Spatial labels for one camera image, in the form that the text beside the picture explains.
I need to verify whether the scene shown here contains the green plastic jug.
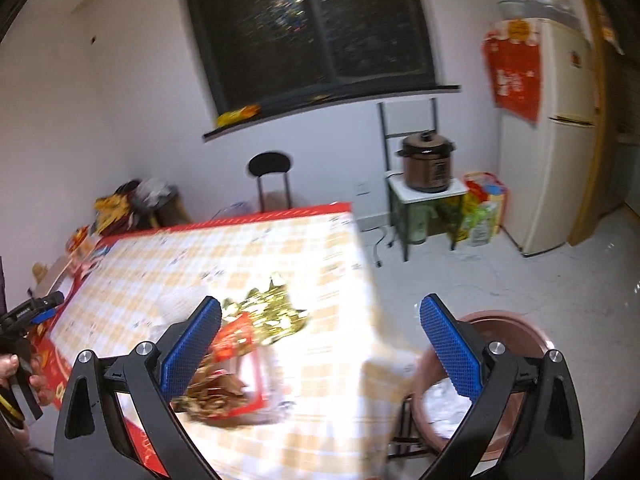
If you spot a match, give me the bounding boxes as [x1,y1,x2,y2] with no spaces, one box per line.
[407,205,433,246]

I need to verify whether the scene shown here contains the brown plastic trash bin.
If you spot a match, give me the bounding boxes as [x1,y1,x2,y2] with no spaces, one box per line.
[410,310,558,466]

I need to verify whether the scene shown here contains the wooden door frame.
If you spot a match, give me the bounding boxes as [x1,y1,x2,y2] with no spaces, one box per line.
[570,0,640,246]

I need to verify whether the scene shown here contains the black metal chair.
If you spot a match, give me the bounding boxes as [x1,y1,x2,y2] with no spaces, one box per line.
[248,151,293,211]

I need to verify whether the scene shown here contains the brown pressure cooker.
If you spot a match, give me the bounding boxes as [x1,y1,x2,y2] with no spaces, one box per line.
[397,131,457,193]

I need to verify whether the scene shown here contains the red cardboard box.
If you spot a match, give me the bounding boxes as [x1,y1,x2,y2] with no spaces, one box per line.
[172,312,268,421]

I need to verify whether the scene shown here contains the dark window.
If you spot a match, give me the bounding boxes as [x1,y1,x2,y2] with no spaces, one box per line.
[180,0,461,142]

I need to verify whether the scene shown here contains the red printed tablecloth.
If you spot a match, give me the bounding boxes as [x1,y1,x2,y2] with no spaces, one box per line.
[30,202,353,480]

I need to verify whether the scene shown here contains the cardboard piece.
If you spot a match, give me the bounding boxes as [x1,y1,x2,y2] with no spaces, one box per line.
[30,255,76,296]

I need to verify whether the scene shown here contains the gold foil wrapper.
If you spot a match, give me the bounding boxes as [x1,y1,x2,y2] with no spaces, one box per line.
[222,272,311,346]

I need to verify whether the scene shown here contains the clear plastic bag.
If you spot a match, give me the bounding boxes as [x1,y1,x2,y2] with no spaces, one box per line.
[132,177,173,206]

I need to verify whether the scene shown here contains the clear plastic containers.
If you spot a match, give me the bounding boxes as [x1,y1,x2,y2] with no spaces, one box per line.
[497,0,586,23]

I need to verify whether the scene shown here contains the black power cable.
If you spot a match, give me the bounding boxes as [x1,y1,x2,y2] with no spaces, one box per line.
[372,225,396,268]

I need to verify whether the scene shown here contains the colourful shopping bag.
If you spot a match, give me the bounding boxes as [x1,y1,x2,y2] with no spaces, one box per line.
[457,171,508,247]

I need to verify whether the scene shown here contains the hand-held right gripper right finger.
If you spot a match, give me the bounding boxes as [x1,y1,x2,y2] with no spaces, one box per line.
[419,294,586,480]

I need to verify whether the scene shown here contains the white fridge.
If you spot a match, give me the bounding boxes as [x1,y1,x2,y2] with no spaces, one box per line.
[492,17,608,256]

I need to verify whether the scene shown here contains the red printed cloth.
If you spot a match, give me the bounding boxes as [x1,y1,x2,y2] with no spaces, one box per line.
[481,20,546,123]

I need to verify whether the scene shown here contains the white foam fruit net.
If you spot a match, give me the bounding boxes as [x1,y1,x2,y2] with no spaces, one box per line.
[157,287,201,321]

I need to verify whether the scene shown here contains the colourful small packets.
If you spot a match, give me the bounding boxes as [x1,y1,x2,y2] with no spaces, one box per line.
[67,227,108,273]

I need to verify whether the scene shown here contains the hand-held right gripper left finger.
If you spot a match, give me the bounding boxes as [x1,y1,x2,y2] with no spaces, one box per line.
[54,296,223,480]

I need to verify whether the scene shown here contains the yellow snack packet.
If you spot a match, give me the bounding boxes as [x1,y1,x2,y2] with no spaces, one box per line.
[216,105,261,128]

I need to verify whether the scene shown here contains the person's left hand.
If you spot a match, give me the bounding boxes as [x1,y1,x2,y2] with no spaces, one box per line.
[0,354,51,407]

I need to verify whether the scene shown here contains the wooden stool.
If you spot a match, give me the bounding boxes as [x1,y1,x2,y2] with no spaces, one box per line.
[150,185,193,226]

